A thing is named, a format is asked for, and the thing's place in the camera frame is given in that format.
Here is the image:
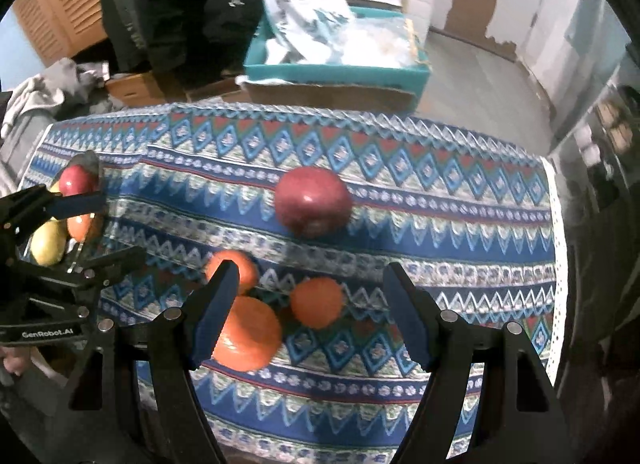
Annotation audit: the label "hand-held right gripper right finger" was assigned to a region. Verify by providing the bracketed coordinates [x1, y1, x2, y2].
[382, 261, 573, 464]

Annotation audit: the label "red apple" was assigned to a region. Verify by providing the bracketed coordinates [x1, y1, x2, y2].
[58, 165, 101, 198]
[274, 167, 354, 239]

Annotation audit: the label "clear glass plate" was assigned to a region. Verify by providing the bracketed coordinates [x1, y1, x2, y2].
[27, 150, 107, 272]

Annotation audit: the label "teal plastic basket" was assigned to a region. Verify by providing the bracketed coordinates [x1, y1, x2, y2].
[243, 6, 432, 96]

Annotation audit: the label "wooden drawer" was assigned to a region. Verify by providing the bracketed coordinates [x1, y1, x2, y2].
[104, 71, 167, 108]

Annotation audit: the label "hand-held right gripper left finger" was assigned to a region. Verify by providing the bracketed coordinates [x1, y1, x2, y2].
[65, 260, 240, 464]

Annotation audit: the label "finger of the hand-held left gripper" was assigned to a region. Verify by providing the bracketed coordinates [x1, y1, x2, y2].
[19, 245, 147, 290]
[0, 184, 107, 234]

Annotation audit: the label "person's left hand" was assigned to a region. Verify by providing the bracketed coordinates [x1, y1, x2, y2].
[0, 344, 27, 379]

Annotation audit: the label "white rice bag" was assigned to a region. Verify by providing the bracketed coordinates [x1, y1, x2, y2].
[210, 0, 357, 66]

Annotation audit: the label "blue patterned tablecloth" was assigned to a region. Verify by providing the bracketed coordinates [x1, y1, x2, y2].
[20, 99, 568, 464]

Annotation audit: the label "brown cardboard box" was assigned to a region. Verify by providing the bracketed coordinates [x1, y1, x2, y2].
[239, 76, 422, 116]

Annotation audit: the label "small orange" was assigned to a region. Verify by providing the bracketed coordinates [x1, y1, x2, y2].
[290, 277, 345, 330]
[205, 250, 260, 295]

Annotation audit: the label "black hanging jacket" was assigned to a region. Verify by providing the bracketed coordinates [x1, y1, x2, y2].
[97, 0, 267, 91]

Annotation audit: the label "clear plastic bags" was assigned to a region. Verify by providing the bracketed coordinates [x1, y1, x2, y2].
[327, 18, 420, 69]

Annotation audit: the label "pile of clothes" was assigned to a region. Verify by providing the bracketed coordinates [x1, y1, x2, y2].
[0, 57, 110, 195]

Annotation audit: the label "large orange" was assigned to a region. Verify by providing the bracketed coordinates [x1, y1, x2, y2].
[212, 295, 284, 373]
[66, 213, 104, 243]

